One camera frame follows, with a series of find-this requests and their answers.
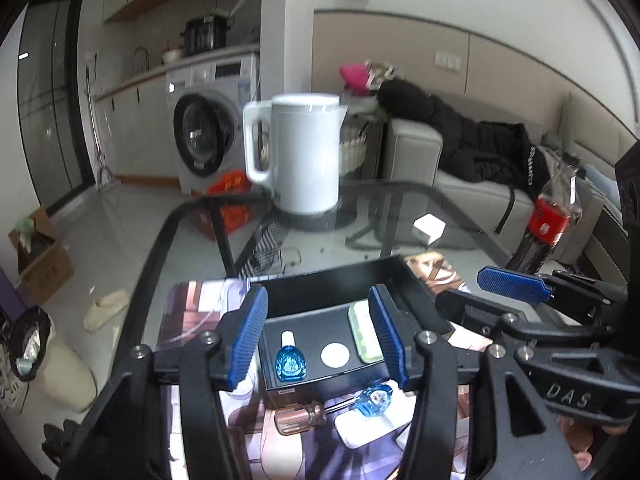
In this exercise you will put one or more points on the beige slipper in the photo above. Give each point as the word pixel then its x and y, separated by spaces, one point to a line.
pixel 105 307

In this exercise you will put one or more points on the glass sliding door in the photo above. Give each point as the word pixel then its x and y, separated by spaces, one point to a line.
pixel 47 90

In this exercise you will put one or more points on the white wall socket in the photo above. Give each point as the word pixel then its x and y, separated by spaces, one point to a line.
pixel 446 60

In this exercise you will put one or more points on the blue glass bottle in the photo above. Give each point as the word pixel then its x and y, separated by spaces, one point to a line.
pixel 372 401
pixel 291 362

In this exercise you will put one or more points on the kitchen faucet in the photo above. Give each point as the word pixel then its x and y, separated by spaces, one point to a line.
pixel 141 57

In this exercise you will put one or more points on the black cooking pot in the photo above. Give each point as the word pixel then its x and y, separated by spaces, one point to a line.
pixel 205 35

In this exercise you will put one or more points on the chrome pole stand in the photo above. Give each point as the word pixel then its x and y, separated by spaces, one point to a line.
pixel 97 130

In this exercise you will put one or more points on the person's right hand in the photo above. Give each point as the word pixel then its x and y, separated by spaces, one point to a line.
pixel 582 435

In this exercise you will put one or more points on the black cardboard box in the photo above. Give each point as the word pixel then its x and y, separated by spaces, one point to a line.
pixel 320 280

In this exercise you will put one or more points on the white washing machine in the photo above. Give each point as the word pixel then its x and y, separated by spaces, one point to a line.
pixel 210 110

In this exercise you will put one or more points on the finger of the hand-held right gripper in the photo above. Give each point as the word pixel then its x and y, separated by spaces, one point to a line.
pixel 512 285
pixel 470 312

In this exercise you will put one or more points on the black jacket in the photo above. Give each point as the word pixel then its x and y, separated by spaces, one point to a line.
pixel 450 125

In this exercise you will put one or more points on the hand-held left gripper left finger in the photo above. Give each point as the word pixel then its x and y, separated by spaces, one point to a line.
pixel 246 342

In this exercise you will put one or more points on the black kettle base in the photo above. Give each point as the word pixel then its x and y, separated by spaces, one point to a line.
pixel 305 222

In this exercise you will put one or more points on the small white box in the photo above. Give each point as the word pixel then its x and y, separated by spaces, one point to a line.
pixel 429 230

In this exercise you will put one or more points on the pink cloth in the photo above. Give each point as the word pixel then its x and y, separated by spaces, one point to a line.
pixel 356 76

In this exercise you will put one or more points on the white power bank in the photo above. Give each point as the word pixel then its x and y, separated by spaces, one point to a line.
pixel 367 431

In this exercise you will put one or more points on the cola bottle red label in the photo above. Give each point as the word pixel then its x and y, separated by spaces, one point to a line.
pixel 547 220

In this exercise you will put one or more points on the white electric kettle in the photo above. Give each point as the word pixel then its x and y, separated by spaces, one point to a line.
pixel 307 160

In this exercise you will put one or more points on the white and green case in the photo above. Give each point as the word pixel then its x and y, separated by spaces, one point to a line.
pixel 360 330

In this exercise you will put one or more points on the white round disc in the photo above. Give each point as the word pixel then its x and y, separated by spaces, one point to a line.
pixel 334 355

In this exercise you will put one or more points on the grey sofa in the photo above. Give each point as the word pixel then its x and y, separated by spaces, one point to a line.
pixel 415 150

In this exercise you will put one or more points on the beige trash bin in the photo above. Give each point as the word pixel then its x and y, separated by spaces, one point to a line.
pixel 65 375

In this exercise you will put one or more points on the wicker basket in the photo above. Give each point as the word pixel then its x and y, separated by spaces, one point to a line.
pixel 354 152

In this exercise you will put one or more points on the open cardboard box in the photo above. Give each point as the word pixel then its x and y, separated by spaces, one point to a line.
pixel 45 265

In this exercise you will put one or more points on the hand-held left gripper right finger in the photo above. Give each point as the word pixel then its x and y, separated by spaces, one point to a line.
pixel 389 342

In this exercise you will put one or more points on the orange bag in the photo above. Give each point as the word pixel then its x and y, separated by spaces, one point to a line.
pixel 231 187

